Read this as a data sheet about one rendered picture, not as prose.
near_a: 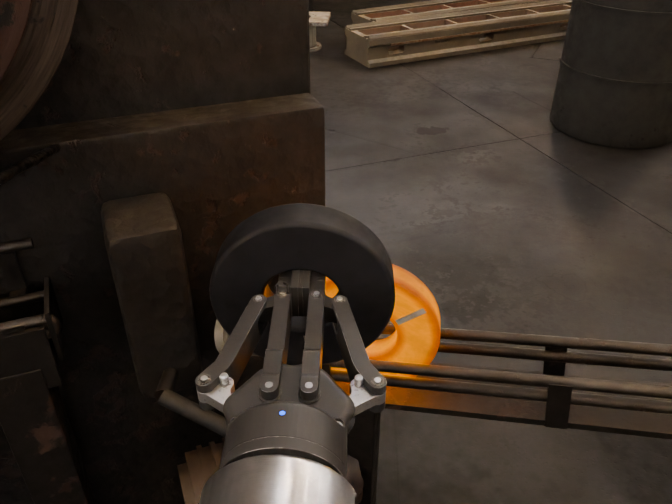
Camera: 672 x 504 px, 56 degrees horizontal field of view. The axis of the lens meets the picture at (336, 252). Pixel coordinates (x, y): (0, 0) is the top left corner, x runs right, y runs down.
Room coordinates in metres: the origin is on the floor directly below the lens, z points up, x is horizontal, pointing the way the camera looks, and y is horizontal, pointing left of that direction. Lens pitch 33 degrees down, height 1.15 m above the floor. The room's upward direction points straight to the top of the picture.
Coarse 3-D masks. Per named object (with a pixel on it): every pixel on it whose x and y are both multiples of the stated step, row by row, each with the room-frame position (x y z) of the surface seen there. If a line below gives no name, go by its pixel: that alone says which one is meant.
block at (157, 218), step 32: (128, 224) 0.59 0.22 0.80; (160, 224) 0.59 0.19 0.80; (128, 256) 0.56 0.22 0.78; (160, 256) 0.57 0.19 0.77; (128, 288) 0.56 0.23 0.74; (160, 288) 0.57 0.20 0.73; (128, 320) 0.56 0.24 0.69; (160, 320) 0.57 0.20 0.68; (192, 320) 0.58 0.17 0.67; (160, 352) 0.56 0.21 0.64; (192, 352) 0.58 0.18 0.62; (192, 384) 0.58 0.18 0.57
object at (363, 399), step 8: (360, 376) 0.30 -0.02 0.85; (352, 384) 0.30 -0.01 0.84; (360, 384) 0.30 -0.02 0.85; (352, 392) 0.30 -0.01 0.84; (360, 392) 0.30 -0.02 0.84; (368, 392) 0.30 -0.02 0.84; (352, 400) 0.29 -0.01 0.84; (360, 400) 0.29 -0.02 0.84; (368, 400) 0.29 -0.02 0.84; (376, 400) 0.29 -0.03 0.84; (384, 400) 0.30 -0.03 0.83; (360, 408) 0.29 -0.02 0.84; (368, 408) 0.29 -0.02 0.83
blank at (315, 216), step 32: (256, 224) 0.42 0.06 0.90; (288, 224) 0.41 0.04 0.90; (320, 224) 0.41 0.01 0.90; (352, 224) 0.43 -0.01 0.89; (224, 256) 0.41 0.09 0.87; (256, 256) 0.41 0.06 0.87; (288, 256) 0.41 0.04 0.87; (320, 256) 0.41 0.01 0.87; (352, 256) 0.41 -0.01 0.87; (384, 256) 0.42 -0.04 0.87; (224, 288) 0.42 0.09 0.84; (256, 288) 0.41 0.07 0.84; (352, 288) 0.41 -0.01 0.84; (384, 288) 0.41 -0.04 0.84; (224, 320) 0.42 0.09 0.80; (384, 320) 0.41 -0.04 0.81; (256, 352) 0.42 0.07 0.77; (288, 352) 0.42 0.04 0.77
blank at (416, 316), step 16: (400, 272) 0.53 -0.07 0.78; (336, 288) 0.52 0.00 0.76; (400, 288) 0.51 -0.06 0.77; (416, 288) 0.52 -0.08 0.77; (400, 304) 0.51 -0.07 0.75; (416, 304) 0.51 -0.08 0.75; (432, 304) 0.52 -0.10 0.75; (400, 320) 0.51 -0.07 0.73; (416, 320) 0.51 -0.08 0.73; (432, 320) 0.50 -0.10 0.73; (400, 336) 0.51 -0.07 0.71; (416, 336) 0.51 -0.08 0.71; (432, 336) 0.50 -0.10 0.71; (368, 352) 0.52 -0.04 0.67; (384, 352) 0.51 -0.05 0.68; (400, 352) 0.51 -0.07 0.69; (416, 352) 0.51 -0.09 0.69; (432, 352) 0.50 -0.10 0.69; (336, 368) 0.52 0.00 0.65
